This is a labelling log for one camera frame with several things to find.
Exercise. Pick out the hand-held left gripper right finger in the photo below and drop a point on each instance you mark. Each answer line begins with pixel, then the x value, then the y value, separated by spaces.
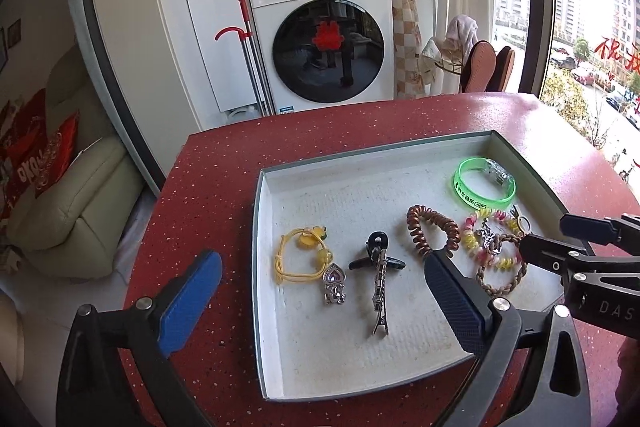
pixel 450 297

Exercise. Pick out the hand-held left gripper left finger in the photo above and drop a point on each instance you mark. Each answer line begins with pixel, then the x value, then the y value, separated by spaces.
pixel 192 302

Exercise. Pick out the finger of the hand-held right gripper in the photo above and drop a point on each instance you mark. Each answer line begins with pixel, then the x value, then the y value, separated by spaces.
pixel 585 227
pixel 545 252

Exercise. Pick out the silver metal hair clip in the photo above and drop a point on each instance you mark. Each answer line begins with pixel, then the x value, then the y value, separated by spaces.
pixel 380 307

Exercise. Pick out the black hair claw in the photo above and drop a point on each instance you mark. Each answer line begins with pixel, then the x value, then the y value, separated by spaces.
pixel 372 242

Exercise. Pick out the silver heart pendant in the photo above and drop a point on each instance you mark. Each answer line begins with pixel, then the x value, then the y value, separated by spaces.
pixel 334 277

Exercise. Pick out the white shallow tray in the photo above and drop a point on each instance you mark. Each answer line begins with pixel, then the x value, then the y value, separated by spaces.
pixel 310 347

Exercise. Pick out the person's right forearm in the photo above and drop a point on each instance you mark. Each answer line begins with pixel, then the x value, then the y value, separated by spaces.
pixel 631 382

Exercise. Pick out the cream leather sofa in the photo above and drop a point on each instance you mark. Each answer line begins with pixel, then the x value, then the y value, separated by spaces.
pixel 75 217

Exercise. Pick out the row of parked cars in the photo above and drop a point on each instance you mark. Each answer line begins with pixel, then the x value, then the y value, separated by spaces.
pixel 595 82

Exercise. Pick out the red window decal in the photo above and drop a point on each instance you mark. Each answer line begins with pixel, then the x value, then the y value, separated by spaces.
pixel 612 52

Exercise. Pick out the brown slipper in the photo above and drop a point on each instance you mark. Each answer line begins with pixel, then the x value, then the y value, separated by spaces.
pixel 480 67
pixel 505 67

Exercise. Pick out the red printed cushion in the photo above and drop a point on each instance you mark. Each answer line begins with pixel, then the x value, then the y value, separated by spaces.
pixel 55 157
pixel 25 127

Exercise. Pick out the white hanging garment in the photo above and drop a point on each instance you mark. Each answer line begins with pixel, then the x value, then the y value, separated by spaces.
pixel 432 67

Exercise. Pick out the pale pink towel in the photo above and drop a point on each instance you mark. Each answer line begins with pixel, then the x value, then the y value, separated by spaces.
pixel 462 32

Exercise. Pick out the white front-load washing machine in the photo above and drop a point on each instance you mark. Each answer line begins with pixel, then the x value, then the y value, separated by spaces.
pixel 320 102

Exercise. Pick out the checkered cloth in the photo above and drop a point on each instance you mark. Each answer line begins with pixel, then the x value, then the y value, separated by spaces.
pixel 406 42

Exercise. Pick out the white cabinet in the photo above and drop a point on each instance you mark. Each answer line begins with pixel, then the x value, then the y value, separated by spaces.
pixel 210 7

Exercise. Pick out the dark window frame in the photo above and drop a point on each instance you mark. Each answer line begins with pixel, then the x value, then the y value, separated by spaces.
pixel 537 7

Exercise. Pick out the grey door frame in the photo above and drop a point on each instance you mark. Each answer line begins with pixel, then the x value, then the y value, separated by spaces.
pixel 125 82

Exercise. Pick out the framed wall picture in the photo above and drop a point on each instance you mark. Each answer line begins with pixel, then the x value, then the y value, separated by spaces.
pixel 14 32

